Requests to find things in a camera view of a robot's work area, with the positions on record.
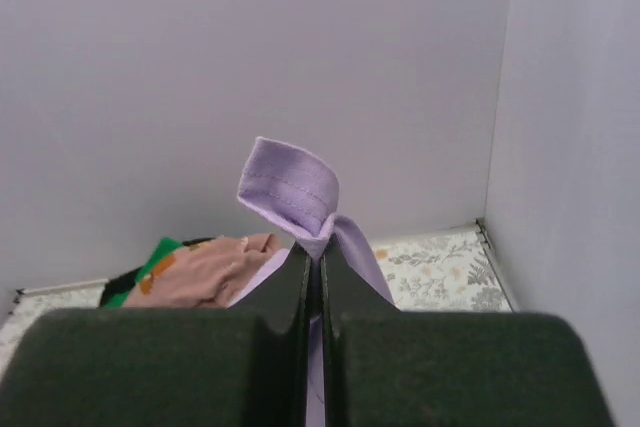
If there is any green t shirt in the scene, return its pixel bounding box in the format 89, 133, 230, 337
102, 237, 185, 309

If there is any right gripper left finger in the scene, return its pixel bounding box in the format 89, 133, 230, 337
1, 247, 311, 426

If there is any purple t shirt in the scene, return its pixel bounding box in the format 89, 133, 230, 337
238, 137, 393, 426

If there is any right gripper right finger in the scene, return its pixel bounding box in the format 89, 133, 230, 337
320, 242, 613, 427

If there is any floral table mat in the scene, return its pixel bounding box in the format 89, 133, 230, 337
1, 230, 511, 360

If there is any pink t shirt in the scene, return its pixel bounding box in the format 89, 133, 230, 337
121, 233, 289, 308

